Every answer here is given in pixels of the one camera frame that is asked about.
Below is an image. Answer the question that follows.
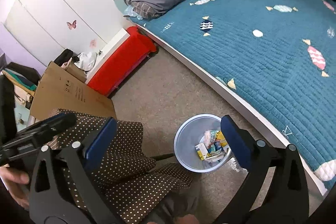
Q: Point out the yellow medicine box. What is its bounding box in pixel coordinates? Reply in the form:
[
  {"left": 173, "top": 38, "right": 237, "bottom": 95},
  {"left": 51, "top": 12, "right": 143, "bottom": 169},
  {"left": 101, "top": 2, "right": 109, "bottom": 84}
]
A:
[{"left": 195, "top": 143, "right": 211, "bottom": 161}]

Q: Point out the pink butterfly wall sticker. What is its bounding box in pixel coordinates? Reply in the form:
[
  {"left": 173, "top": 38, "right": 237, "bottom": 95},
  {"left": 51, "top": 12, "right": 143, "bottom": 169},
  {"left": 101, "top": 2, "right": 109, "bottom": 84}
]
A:
[{"left": 67, "top": 20, "right": 77, "bottom": 30}]

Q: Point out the blue snack bag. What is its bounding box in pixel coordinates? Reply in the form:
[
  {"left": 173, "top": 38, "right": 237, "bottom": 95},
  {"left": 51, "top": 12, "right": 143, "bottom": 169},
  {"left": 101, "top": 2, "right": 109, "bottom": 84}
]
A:
[{"left": 209, "top": 130, "right": 228, "bottom": 156}]

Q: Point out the person left hand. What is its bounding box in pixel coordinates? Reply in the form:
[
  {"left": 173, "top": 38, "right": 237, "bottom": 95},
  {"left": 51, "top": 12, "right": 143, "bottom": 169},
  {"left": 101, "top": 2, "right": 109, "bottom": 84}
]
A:
[{"left": 1, "top": 166, "right": 30, "bottom": 209}]

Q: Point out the white plastic bag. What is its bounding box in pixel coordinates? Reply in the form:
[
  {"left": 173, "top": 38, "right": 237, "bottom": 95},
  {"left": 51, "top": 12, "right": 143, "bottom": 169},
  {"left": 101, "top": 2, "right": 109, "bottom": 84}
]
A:
[{"left": 75, "top": 52, "right": 97, "bottom": 72}]

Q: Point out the hanging clothes bundle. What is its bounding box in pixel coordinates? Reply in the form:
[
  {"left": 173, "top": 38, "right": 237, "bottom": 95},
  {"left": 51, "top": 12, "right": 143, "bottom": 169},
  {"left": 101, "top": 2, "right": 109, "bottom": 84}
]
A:
[{"left": 1, "top": 62, "right": 41, "bottom": 109}]

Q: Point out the large brown cardboard box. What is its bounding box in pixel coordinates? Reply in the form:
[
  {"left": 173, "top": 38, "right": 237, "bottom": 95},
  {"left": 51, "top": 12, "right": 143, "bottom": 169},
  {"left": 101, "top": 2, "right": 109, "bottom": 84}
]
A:
[{"left": 30, "top": 61, "right": 116, "bottom": 120}]

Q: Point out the brown polka dot tablecloth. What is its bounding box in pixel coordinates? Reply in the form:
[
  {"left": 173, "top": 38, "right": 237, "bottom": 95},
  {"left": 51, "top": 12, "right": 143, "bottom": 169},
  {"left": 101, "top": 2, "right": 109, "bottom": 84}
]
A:
[{"left": 48, "top": 108, "right": 194, "bottom": 224}]

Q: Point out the red storage bench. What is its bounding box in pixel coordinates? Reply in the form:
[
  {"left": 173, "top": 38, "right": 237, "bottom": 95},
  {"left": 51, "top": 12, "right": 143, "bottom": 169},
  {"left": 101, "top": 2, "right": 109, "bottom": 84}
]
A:
[{"left": 87, "top": 26, "right": 158, "bottom": 96}]

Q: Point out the blue mesh trash bin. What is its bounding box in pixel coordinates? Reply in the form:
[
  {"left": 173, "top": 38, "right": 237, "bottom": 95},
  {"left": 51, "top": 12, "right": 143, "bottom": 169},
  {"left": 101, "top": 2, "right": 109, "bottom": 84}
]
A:
[{"left": 174, "top": 114, "right": 233, "bottom": 173}]

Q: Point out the teal quilted bed mattress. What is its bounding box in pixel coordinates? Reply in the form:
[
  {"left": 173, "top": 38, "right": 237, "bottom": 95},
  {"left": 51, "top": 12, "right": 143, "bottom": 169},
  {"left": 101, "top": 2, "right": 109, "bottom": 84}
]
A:
[{"left": 134, "top": 0, "right": 335, "bottom": 189}]

